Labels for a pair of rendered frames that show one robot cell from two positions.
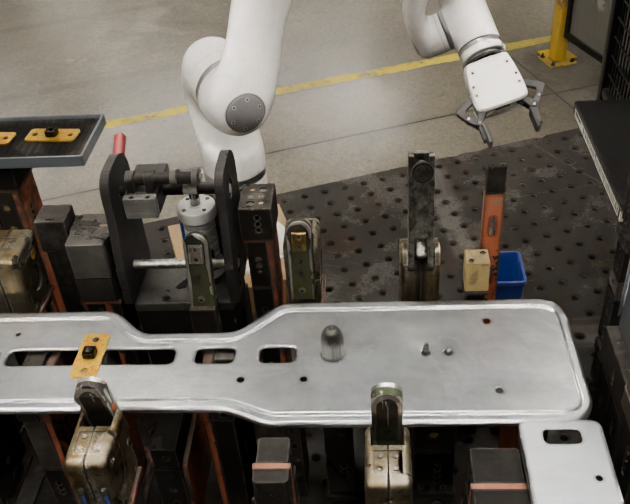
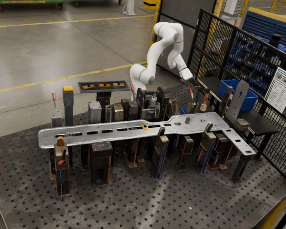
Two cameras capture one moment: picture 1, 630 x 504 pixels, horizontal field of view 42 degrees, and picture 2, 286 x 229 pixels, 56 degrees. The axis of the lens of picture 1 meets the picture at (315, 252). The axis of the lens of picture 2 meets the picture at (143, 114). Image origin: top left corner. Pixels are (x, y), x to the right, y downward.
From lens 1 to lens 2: 1.27 m
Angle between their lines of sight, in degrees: 25
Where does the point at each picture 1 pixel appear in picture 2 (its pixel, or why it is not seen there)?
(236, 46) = (150, 66)
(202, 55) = (139, 67)
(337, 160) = not seen: hidden behind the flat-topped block
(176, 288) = (146, 115)
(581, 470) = (233, 134)
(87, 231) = (133, 103)
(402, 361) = (198, 122)
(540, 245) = not seen: hidden behind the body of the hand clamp
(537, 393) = (221, 125)
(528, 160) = (176, 90)
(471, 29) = (181, 63)
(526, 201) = (181, 98)
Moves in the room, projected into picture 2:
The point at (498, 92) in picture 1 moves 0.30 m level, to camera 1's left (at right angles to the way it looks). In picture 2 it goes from (187, 76) to (160, 78)
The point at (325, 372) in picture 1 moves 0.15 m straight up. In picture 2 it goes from (188, 125) to (192, 108)
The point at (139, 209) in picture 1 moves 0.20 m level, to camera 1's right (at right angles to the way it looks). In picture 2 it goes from (148, 98) to (171, 95)
